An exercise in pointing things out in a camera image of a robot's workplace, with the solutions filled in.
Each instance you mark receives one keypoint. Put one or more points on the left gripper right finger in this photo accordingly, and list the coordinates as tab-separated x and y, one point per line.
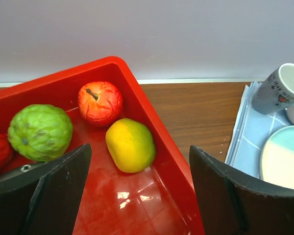
232	202

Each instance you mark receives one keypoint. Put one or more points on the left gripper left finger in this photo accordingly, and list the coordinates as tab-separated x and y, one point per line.
44	198

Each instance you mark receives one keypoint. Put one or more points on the green custard apple toy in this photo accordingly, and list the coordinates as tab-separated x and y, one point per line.
40	132

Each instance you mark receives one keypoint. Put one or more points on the yellow green toy mango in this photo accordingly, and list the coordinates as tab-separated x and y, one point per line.
131	145

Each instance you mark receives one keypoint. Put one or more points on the red toy pepper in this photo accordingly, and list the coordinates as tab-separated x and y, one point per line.
0	154

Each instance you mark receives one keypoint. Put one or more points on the red plastic tray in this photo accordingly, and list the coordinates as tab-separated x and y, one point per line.
160	200

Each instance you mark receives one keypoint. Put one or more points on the cream and teal plate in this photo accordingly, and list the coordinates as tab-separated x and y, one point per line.
277	158

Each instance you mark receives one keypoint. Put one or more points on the blue checked cloth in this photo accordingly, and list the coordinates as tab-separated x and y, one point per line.
250	133

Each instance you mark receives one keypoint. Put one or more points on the red orange toy apple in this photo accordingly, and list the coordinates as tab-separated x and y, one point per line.
100	103

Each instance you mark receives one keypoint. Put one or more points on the small grey blue cup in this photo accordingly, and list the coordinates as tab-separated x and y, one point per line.
276	92

